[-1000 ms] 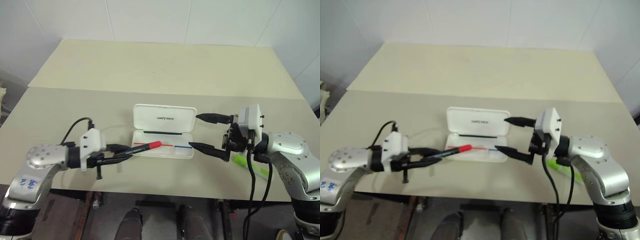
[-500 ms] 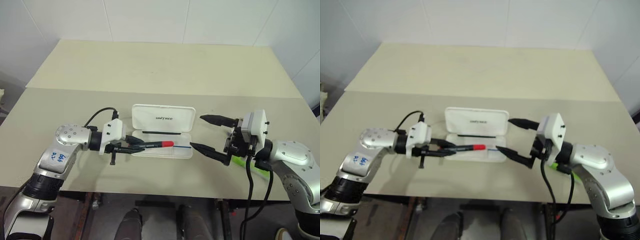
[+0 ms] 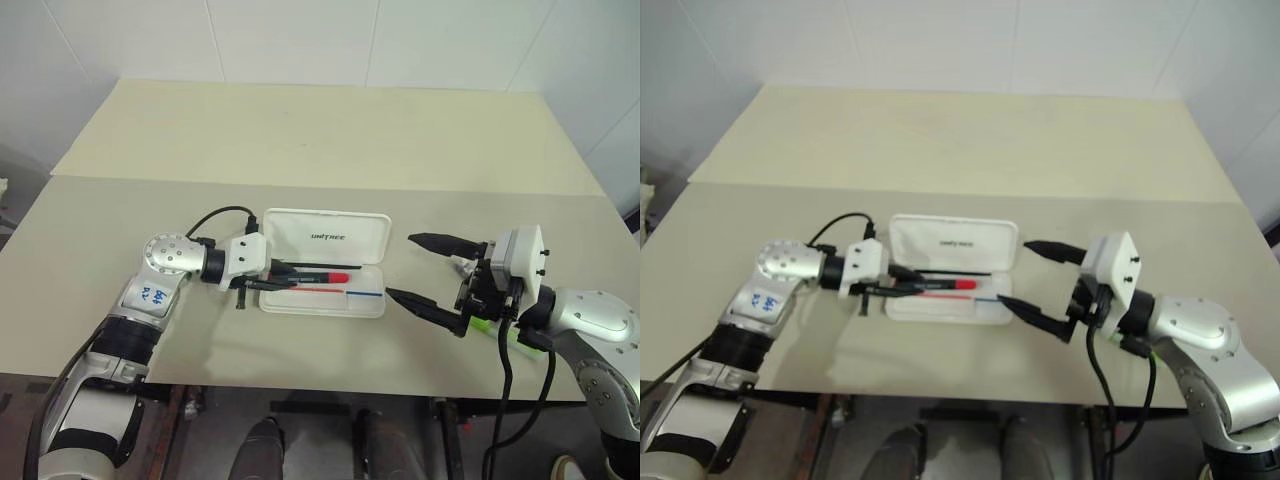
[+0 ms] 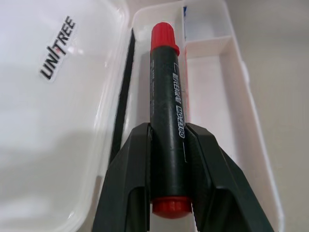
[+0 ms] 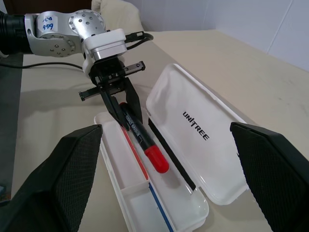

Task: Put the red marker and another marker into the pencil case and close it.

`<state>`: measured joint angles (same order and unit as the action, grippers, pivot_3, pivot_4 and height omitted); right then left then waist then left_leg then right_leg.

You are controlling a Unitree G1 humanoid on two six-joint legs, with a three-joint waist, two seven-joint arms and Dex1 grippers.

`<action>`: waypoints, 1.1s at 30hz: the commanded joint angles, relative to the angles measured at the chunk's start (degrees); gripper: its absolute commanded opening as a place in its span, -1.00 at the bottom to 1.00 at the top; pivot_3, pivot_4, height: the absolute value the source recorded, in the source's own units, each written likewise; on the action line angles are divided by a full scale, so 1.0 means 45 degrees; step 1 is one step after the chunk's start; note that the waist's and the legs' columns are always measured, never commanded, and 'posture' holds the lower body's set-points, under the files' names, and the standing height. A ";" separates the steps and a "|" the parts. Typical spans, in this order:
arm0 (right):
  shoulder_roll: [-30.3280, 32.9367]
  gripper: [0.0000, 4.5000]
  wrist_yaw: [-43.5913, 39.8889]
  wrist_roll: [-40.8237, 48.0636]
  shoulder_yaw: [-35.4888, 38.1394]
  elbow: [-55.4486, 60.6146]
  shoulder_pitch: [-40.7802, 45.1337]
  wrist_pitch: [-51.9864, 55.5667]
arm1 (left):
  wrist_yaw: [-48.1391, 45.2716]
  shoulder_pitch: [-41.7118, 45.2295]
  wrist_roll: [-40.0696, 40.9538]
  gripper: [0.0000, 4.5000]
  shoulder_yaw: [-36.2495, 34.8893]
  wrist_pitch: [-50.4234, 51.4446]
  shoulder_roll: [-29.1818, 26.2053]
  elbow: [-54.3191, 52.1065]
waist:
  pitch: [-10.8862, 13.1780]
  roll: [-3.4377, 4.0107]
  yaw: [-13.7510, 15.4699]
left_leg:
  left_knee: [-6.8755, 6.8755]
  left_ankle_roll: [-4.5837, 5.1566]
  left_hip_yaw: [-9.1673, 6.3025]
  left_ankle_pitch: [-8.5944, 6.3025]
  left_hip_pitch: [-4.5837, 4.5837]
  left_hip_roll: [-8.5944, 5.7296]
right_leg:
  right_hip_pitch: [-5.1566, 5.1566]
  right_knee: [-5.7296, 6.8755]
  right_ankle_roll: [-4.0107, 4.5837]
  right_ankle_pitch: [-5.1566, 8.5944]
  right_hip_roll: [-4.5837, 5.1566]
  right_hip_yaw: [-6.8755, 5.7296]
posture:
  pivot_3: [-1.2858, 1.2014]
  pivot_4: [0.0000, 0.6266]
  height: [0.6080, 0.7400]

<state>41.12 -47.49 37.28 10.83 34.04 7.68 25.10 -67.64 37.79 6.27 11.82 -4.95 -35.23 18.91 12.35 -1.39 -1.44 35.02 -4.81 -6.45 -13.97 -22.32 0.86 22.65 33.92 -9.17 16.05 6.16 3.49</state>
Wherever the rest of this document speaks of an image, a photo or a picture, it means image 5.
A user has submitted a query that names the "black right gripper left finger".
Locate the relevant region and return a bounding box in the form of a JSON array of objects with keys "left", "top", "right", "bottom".
[{"left": 0, "top": 124, "right": 104, "bottom": 232}]

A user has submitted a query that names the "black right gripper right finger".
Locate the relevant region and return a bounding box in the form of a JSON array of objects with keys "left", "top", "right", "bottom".
[{"left": 230, "top": 121, "right": 309, "bottom": 232}]

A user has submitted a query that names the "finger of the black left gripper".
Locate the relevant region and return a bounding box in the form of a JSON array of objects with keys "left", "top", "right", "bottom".
[
  {"left": 123, "top": 78, "right": 143, "bottom": 122},
  {"left": 99, "top": 89, "right": 126, "bottom": 129}
]

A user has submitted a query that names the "red capped black marker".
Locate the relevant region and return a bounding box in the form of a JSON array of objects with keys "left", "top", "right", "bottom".
[{"left": 119, "top": 102, "right": 170, "bottom": 174}]

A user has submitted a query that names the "white plastic pencil case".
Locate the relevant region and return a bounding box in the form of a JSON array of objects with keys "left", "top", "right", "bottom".
[{"left": 93, "top": 63, "right": 250, "bottom": 232}]

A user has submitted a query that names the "cream cushion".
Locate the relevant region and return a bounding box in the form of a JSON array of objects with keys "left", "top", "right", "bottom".
[{"left": 91, "top": 0, "right": 146, "bottom": 34}]

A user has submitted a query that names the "white handwritten label sticker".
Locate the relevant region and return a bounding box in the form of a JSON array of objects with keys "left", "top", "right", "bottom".
[{"left": 38, "top": 15, "right": 58, "bottom": 32}]

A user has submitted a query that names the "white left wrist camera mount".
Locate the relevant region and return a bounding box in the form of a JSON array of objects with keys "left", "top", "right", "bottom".
[{"left": 81, "top": 28, "right": 128, "bottom": 73}]

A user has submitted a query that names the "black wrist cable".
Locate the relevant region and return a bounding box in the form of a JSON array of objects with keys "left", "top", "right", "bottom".
[{"left": 124, "top": 31, "right": 155, "bottom": 51}]

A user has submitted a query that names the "thin black cable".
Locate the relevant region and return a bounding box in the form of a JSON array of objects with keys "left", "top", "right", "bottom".
[{"left": 0, "top": 62, "right": 84, "bottom": 71}]

